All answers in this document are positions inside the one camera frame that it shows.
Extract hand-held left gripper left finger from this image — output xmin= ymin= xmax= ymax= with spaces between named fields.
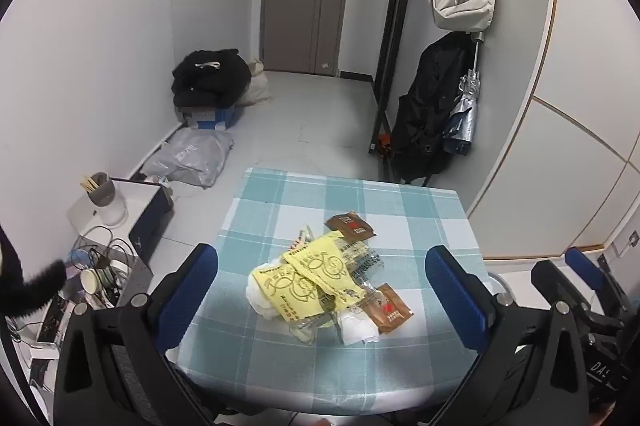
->
xmin=52 ymin=242 xmax=221 ymax=426

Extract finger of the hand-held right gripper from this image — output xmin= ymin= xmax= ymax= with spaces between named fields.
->
xmin=531 ymin=259 xmax=597 ymax=333
xmin=566 ymin=247 xmax=627 ymax=323

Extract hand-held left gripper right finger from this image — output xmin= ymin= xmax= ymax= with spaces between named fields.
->
xmin=425 ymin=245 xmax=592 ymax=426

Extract white foam wrap piece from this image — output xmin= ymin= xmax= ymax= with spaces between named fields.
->
xmin=245 ymin=259 xmax=282 ymax=318

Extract brown snack packet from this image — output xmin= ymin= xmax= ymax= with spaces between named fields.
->
xmin=367 ymin=283 xmax=415 ymax=334
xmin=325 ymin=211 xmax=377 ymax=241

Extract clear printed plastic wrapper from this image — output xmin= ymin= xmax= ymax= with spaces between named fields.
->
xmin=340 ymin=239 xmax=386 ymax=292

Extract yellow plastic bag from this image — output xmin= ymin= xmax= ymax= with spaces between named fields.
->
xmin=248 ymin=233 xmax=368 ymax=322

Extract grey speckled box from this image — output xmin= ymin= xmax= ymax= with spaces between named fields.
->
xmin=117 ymin=251 xmax=153 ymax=307

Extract dark blue shoe box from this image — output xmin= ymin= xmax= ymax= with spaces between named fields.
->
xmin=67 ymin=177 xmax=176 ymax=257

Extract paper cup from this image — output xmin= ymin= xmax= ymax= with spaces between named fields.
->
xmin=80 ymin=267 xmax=108 ymax=294

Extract checked teal tablecloth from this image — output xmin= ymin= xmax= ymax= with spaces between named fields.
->
xmin=162 ymin=166 xmax=493 ymax=417

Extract white grey chopstick holder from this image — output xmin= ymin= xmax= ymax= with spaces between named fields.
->
xmin=80 ymin=172 xmax=128 ymax=227

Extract grey plastic mailing bag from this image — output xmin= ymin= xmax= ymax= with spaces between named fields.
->
xmin=141 ymin=127 xmax=236 ymax=189

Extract black fuzzy cloth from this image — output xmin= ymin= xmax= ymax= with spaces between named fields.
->
xmin=0 ymin=226 xmax=67 ymax=319

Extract blue cardboard box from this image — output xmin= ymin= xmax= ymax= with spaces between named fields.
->
xmin=175 ymin=99 xmax=241 ymax=132

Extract silver folded umbrella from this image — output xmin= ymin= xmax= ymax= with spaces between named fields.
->
xmin=442 ymin=31 xmax=488 ymax=157

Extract black hanging jacket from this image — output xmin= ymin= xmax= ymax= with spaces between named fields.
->
xmin=390 ymin=31 xmax=476 ymax=187

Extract black clothes pile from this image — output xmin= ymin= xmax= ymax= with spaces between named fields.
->
xmin=171 ymin=49 xmax=252 ymax=109

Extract beige tote bag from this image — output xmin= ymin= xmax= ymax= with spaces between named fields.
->
xmin=235 ymin=59 xmax=273 ymax=107

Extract black cable tangle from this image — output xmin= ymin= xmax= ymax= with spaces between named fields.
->
xmin=65 ymin=226 xmax=138 ymax=307

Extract black metal frame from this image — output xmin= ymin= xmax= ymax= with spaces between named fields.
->
xmin=369 ymin=0 xmax=421 ymax=157

